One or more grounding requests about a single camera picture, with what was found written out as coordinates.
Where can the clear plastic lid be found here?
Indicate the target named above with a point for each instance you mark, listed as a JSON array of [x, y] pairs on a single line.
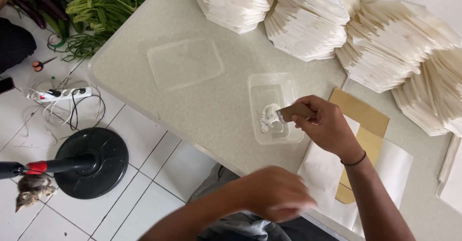
[[186, 64]]

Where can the bundle of green long beans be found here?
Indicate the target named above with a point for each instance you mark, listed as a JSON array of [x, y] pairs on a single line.
[[83, 46]]

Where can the person's right hand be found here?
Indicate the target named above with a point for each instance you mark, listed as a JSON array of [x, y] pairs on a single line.
[[328, 125]]

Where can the clear plastic container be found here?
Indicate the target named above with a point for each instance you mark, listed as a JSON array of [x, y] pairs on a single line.
[[269, 85]]

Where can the dark phone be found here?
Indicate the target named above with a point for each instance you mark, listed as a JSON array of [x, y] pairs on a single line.
[[5, 85]]

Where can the black fan stand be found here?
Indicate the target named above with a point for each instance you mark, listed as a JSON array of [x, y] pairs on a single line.
[[94, 161]]

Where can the tabby kitten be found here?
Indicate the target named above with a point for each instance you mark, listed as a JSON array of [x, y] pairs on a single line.
[[32, 190]]

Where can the bunch of purple eggplants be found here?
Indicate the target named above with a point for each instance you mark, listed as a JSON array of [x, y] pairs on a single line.
[[36, 2]]

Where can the stacks of white paper bags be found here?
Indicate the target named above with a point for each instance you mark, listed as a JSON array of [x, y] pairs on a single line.
[[379, 42]]

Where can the black wristband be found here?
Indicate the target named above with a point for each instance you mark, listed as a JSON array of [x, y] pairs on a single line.
[[355, 162]]

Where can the white paper sheet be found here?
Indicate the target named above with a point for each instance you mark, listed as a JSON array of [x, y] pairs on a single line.
[[321, 168]]

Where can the person's grey shorts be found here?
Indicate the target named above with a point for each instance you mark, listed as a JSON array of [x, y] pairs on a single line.
[[223, 186]]

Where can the person's left fingers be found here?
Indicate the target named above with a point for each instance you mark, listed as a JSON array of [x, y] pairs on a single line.
[[303, 199]]

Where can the heap of green leafy vegetables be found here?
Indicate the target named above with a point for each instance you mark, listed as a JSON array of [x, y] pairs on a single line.
[[101, 6]]

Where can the pile of flat white paper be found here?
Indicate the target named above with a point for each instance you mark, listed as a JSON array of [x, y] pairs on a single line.
[[451, 186]]

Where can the white glue paste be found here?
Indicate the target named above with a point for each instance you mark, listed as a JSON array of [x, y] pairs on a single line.
[[270, 115]]

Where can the brown cardboard sheet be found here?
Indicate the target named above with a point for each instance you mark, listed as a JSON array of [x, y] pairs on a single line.
[[361, 111]]

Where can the brown cardboard scraper piece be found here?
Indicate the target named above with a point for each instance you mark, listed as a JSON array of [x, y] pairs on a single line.
[[294, 111]]

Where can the person's left hand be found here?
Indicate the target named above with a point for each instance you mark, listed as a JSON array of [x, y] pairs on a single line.
[[270, 194]]

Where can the white power strip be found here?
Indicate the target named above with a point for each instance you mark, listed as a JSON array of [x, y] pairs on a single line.
[[63, 94]]

